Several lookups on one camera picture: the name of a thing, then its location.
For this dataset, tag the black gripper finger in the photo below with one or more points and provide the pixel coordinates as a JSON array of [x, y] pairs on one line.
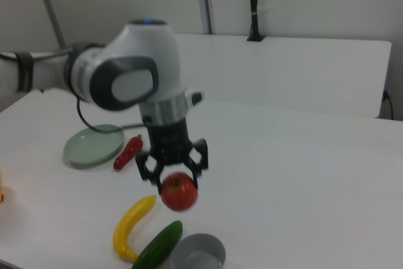
[[204, 155], [143, 168]]

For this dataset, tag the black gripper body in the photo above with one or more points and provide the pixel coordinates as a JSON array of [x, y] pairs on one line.
[[170, 146]]

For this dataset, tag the red apple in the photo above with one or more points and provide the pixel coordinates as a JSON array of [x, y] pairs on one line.
[[179, 193]]

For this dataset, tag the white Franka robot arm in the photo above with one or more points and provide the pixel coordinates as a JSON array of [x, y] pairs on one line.
[[148, 48]]

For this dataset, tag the red chili pepper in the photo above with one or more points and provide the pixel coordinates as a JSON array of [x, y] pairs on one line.
[[127, 154]]

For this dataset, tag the yellow banana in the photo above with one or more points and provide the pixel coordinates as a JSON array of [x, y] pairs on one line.
[[132, 215]]

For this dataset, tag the pale green round plate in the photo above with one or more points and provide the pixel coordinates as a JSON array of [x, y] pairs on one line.
[[88, 146]]

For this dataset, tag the green cucumber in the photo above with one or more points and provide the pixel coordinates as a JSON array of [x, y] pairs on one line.
[[157, 245]]

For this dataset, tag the grey round bowl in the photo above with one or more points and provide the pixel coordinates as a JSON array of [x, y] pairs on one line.
[[195, 247]]

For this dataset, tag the white side desk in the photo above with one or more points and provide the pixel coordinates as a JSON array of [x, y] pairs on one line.
[[283, 67]]

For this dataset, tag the orange plush toy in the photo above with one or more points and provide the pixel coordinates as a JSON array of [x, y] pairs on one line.
[[1, 184]]

